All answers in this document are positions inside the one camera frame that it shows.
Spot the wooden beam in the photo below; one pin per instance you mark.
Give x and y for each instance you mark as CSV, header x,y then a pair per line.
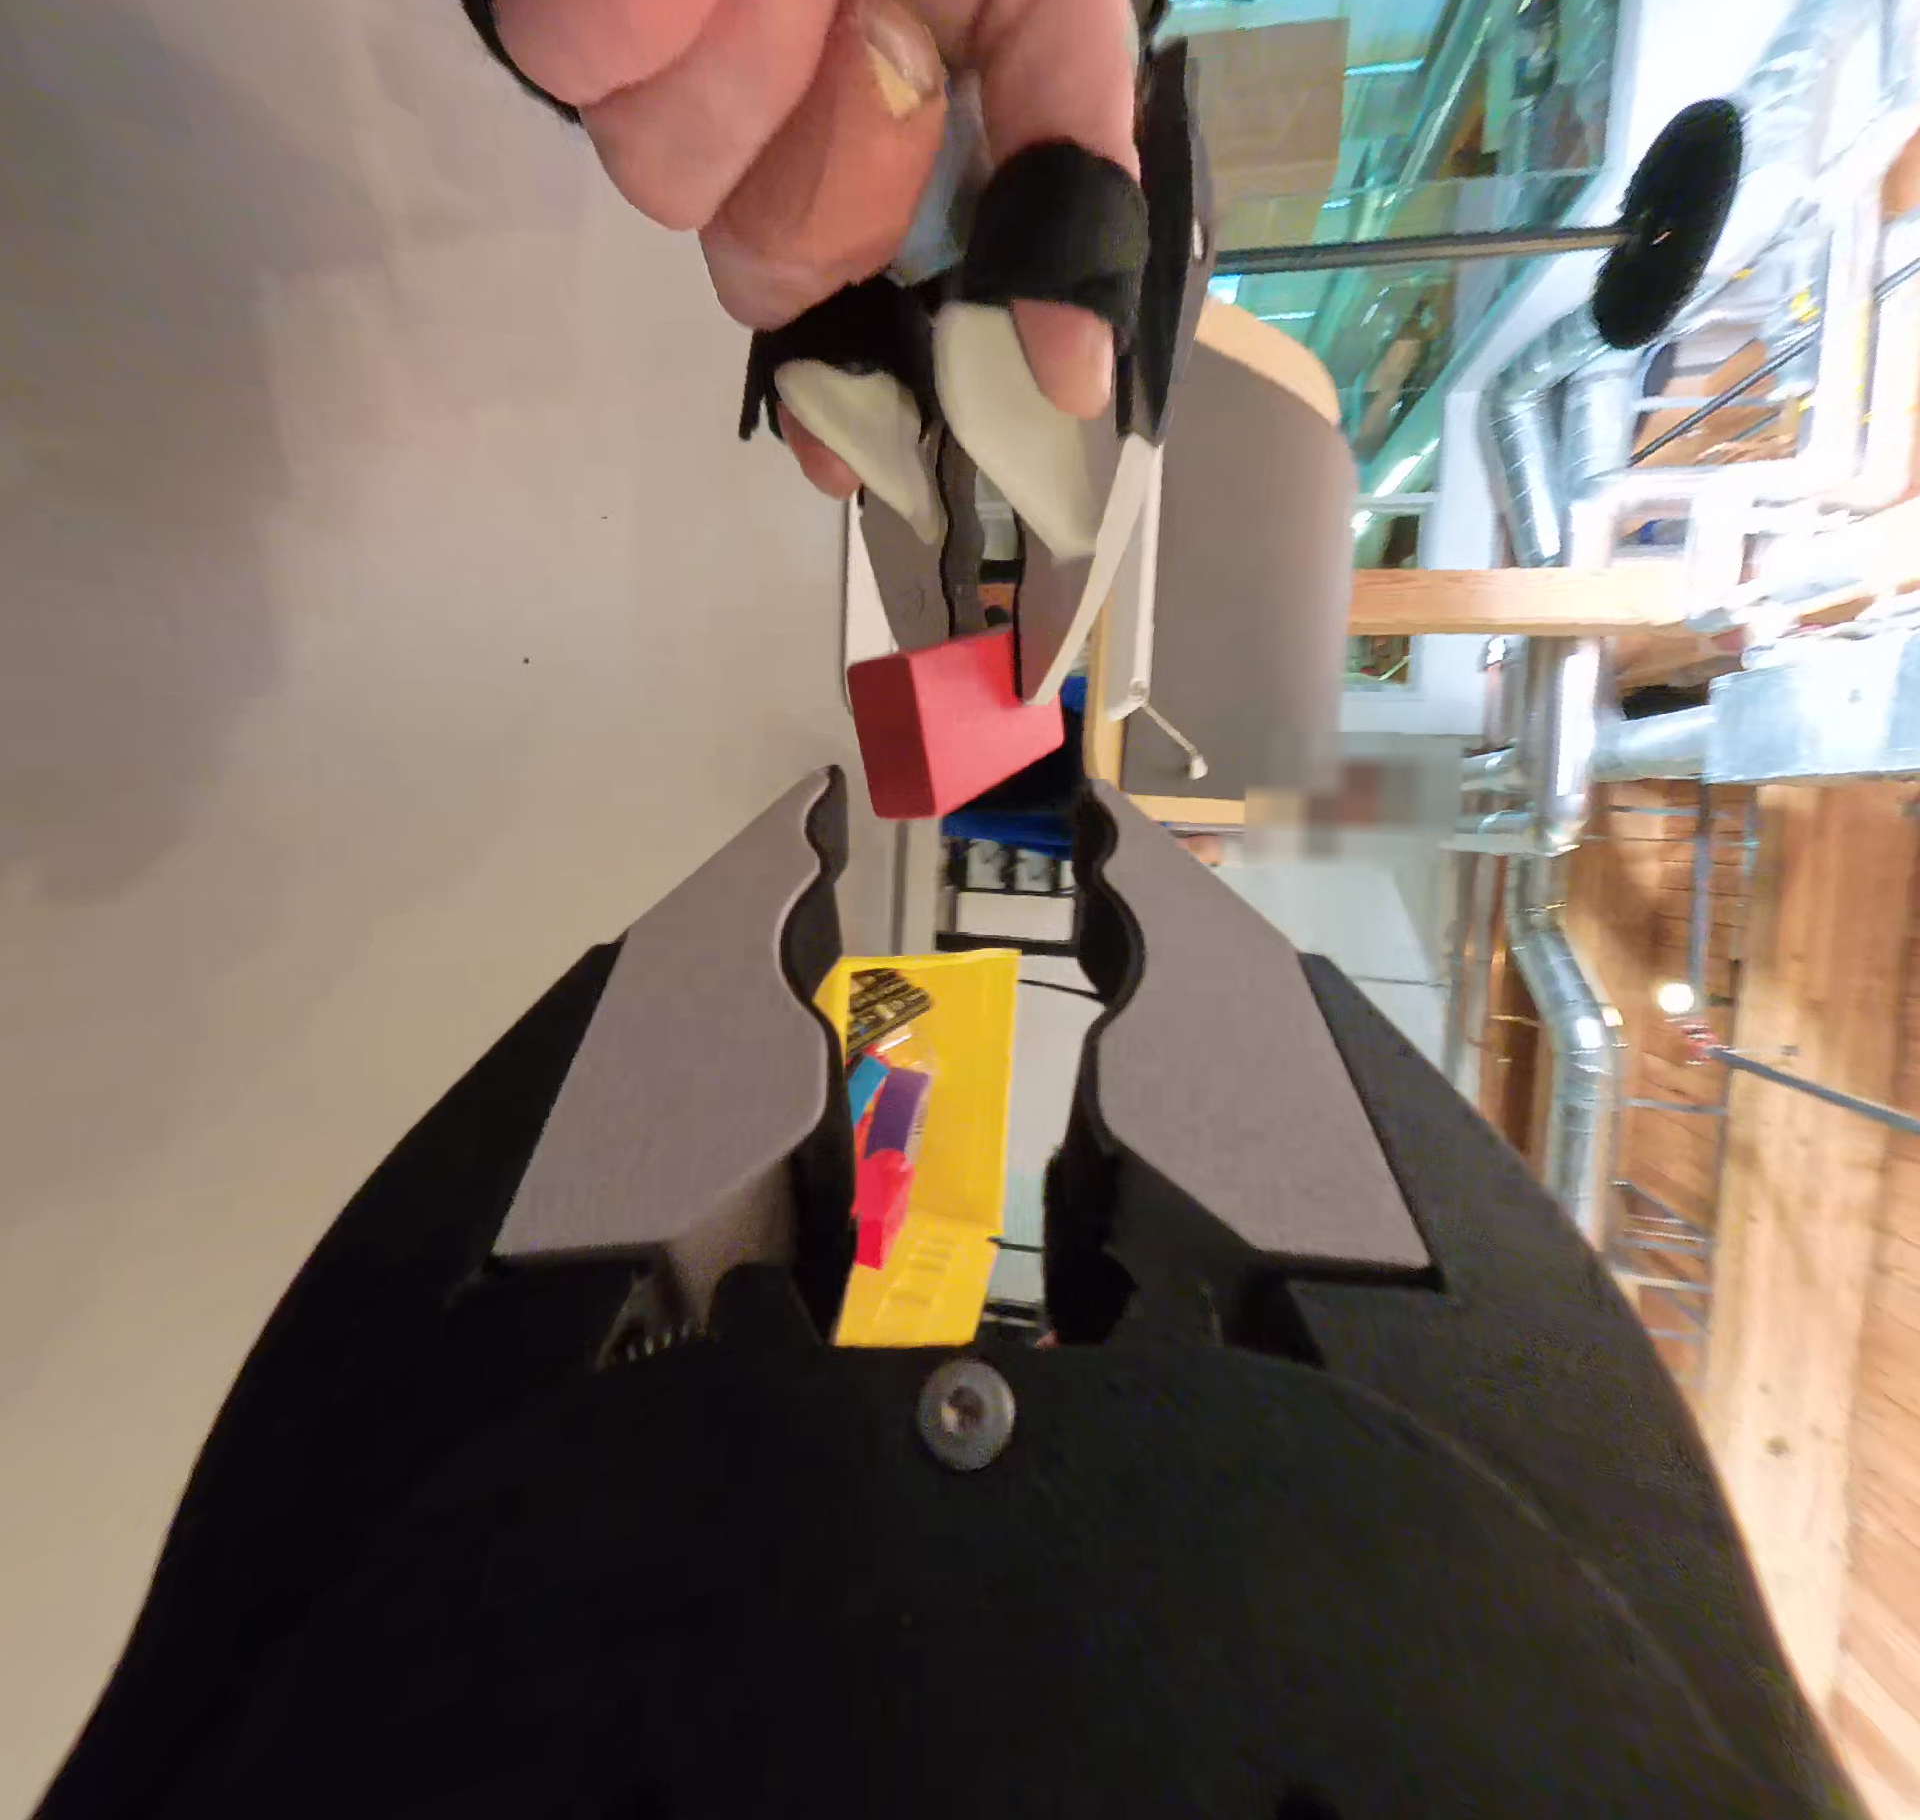
x,y
1501,599

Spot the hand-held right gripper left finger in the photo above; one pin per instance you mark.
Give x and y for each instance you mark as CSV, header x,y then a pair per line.
x,y
675,1101

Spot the black disc on pole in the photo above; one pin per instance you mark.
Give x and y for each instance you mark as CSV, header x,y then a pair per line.
x,y
1675,216

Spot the red toy block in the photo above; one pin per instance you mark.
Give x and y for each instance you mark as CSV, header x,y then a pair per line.
x,y
955,726

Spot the black remote control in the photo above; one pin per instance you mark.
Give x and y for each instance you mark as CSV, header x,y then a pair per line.
x,y
884,1011

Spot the blue toy block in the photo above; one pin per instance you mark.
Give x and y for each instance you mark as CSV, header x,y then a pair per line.
x,y
896,1109

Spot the silver ventilation duct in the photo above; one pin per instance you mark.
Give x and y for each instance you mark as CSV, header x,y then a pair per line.
x,y
1559,802

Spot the small red toy brick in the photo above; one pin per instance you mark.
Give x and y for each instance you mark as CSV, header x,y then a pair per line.
x,y
882,1212

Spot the person's left hand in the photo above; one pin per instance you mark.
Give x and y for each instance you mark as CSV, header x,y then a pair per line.
x,y
811,79

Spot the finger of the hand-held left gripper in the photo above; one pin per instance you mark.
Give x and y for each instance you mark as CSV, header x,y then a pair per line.
x,y
902,515
1065,515

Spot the yellow plastic bin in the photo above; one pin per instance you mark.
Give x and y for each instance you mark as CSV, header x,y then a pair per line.
x,y
966,1160

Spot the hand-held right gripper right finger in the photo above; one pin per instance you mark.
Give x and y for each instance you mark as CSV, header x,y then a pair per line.
x,y
1246,1101

